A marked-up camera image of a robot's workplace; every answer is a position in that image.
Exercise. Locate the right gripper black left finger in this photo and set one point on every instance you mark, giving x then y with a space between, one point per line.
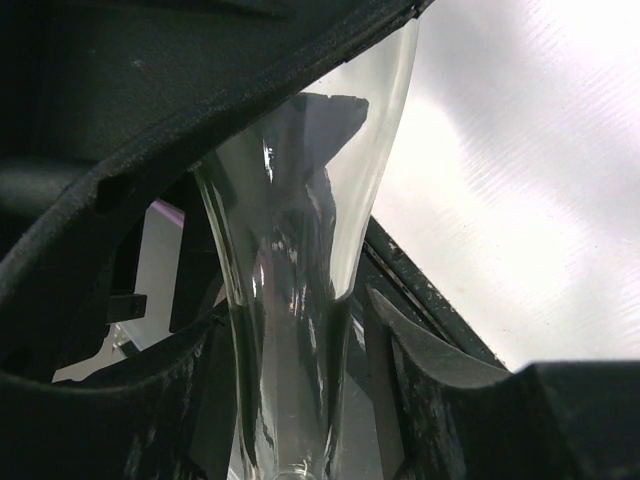
106 104

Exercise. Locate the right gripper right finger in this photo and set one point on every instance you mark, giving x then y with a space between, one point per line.
441 414

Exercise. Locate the short clear glass bottle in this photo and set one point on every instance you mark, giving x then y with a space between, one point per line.
289 199

